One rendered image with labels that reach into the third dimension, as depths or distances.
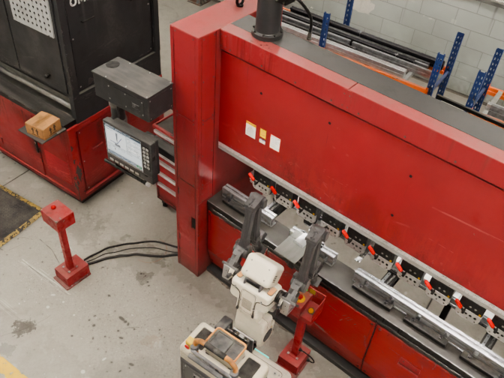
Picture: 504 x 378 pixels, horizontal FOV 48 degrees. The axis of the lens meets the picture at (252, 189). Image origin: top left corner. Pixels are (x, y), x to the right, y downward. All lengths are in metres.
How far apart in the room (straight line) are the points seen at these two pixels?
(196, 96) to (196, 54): 0.30
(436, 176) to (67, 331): 3.09
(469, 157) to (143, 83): 2.03
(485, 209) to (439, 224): 0.31
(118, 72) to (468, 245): 2.41
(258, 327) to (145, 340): 1.27
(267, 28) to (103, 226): 2.78
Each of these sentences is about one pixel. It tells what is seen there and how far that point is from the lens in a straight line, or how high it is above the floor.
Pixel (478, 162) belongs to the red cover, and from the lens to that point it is 3.02.
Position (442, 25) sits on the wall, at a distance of 7.75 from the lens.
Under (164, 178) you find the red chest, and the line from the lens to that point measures 5.25.
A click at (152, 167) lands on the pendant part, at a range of 3.94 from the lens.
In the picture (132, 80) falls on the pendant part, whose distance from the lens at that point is 3.81.
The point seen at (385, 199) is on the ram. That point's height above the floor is 1.71.
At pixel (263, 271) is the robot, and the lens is 3.38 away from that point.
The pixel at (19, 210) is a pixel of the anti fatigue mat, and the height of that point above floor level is 0.01.
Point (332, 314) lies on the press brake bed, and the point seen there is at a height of 0.57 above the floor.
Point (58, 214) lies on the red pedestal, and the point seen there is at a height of 0.80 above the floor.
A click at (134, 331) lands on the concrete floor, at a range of 4.76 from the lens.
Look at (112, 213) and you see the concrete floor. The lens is 5.63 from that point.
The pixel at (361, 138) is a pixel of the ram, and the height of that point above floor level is 2.03.
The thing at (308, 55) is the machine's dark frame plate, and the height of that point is 2.30.
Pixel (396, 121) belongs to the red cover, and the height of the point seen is 2.25.
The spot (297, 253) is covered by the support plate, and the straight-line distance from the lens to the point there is 3.96.
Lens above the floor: 3.97
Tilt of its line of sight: 43 degrees down
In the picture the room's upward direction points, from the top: 5 degrees clockwise
